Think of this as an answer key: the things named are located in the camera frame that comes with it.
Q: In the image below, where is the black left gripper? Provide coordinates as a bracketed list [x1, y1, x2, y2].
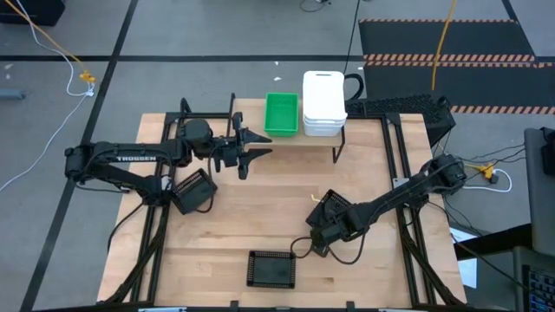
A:
[210, 111, 274, 181]

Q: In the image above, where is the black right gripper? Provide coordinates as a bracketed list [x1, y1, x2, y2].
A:
[310, 207, 370, 258]

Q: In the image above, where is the black plastic basket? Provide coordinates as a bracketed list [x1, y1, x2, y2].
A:
[305, 188, 353, 229]
[170, 167, 219, 216]
[245, 250, 297, 290]

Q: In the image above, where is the wooden shelf with black legs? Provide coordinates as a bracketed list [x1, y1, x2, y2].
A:
[225, 92, 347, 165]

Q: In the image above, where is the white paper sheet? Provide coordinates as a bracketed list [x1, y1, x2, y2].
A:
[450, 227, 479, 289]

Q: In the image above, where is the black perforated case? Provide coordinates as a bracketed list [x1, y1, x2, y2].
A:
[344, 94, 457, 146]

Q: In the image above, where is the dark board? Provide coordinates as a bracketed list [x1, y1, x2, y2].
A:
[453, 223, 534, 261]

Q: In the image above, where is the yellow plug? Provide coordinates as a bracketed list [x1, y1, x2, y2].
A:
[470, 162, 500, 180]

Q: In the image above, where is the black hazard-striped floor mat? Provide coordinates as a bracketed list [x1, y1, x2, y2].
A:
[358, 18, 537, 62]
[362, 60, 555, 116]

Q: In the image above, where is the grey flat object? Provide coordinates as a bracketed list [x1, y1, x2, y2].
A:
[0, 88, 27, 101]

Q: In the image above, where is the black box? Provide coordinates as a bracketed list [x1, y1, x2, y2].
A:
[0, 0, 66, 26]

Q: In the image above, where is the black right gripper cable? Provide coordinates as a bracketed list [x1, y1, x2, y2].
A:
[289, 233, 368, 266]

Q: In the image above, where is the black metal table frame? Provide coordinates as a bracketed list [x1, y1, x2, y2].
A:
[97, 97, 467, 312]

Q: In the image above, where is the black hanging cable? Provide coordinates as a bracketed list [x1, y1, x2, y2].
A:
[342, 0, 366, 102]

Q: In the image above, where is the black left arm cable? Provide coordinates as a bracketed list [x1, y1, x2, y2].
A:
[106, 199, 148, 255]

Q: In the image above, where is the white floor cable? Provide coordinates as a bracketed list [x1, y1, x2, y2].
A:
[0, 0, 96, 192]

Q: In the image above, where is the yellow hanging cable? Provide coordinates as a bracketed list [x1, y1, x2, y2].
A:
[430, 0, 457, 91]

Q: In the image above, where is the yellow floor cable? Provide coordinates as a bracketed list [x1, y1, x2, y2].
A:
[3, 0, 88, 77]

